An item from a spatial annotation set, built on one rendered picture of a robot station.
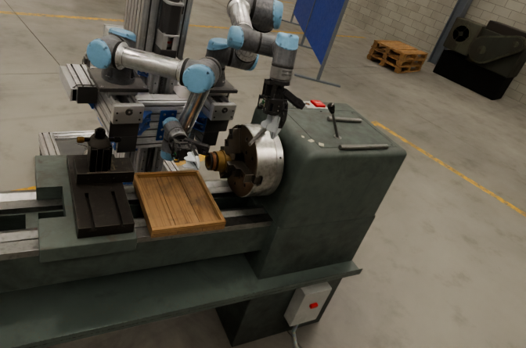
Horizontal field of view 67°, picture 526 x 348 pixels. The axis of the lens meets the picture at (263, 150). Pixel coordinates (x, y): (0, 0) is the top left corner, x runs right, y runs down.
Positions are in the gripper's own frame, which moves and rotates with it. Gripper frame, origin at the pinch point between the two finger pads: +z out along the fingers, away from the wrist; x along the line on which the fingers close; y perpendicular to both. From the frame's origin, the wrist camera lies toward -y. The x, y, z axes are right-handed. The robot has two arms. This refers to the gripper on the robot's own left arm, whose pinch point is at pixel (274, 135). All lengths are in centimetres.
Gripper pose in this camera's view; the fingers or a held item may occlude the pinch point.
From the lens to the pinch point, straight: 144.1
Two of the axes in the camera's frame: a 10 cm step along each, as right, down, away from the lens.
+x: 4.8, 3.6, -8.0
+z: -1.7, 9.3, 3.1
